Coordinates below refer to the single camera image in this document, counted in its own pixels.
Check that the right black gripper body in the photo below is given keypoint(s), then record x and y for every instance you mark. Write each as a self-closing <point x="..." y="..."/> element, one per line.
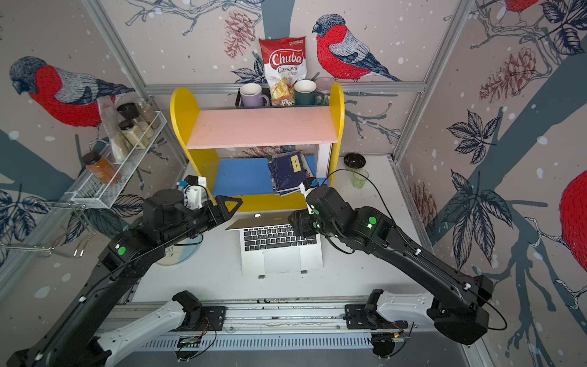
<point x="308" y="225"/>

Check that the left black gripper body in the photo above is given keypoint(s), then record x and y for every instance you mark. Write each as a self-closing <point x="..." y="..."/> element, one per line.
<point x="205" y="218"/>

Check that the silver laptop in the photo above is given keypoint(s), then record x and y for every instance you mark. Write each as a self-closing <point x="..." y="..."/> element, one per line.
<point x="268" y="246"/>

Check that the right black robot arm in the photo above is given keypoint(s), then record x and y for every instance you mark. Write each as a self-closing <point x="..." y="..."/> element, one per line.
<point x="458" y="305"/>

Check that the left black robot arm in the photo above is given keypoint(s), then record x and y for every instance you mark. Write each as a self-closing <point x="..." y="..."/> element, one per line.
<point x="165" y="222"/>

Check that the tall black lid spice jar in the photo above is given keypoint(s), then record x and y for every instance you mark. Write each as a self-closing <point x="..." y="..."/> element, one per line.
<point x="131" y="116"/>

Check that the cream and blue plate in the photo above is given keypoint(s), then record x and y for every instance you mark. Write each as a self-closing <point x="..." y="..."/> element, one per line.
<point x="180" y="252"/>

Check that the yellow pink blue shelf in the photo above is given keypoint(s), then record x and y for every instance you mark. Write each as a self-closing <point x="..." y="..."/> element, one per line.
<point x="202" y="133"/>

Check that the stack of dark blue books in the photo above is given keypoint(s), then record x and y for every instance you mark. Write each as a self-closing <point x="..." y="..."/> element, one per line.
<point x="289" y="170"/>

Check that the green drinking glass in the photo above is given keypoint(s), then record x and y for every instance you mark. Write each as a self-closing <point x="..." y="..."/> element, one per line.
<point x="360" y="178"/>

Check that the black bowl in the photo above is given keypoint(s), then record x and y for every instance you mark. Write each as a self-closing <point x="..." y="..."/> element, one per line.
<point x="354" y="161"/>

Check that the clear plastic bag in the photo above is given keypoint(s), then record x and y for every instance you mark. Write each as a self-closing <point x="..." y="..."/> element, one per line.
<point x="110" y="121"/>

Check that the lilac mug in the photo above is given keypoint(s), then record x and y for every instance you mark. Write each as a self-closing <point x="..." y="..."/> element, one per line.
<point x="253" y="96"/>

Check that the rear glass spice jar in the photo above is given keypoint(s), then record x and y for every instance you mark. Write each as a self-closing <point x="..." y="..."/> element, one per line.
<point x="148" y="113"/>

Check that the orange spice jar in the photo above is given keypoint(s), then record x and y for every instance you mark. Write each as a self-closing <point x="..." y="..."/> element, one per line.
<point x="101" y="168"/>

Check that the dark green mug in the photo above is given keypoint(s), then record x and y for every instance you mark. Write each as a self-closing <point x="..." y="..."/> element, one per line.
<point x="306" y="93"/>

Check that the pink cup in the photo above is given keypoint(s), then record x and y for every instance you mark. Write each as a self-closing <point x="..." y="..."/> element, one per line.
<point x="323" y="90"/>

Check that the red Chuba chips bag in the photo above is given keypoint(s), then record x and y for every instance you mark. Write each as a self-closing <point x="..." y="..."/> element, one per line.
<point x="285" y="63"/>

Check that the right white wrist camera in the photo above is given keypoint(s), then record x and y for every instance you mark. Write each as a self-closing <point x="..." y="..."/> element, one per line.
<point x="308" y="185"/>

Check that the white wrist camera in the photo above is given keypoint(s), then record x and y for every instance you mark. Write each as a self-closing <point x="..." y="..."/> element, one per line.
<point x="308" y="185"/>
<point x="194" y="190"/>

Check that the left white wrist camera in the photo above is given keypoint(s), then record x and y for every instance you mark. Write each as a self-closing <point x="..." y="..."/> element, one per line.
<point x="194" y="190"/>

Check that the aluminium mounting rail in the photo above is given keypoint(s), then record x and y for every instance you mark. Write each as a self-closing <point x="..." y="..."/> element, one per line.
<point x="315" y="315"/>

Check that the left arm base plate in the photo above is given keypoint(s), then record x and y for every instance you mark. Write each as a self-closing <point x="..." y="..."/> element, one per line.
<point x="204" y="318"/>

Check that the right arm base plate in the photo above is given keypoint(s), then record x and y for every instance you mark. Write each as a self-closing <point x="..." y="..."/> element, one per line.
<point x="358" y="318"/>

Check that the white wire wall rack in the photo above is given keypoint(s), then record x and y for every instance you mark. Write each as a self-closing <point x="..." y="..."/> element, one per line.
<point x="94" y="194"/>

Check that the chrome wire hanger rack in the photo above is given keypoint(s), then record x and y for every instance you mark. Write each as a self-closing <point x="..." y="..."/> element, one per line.
<point x="45" y="228"/>

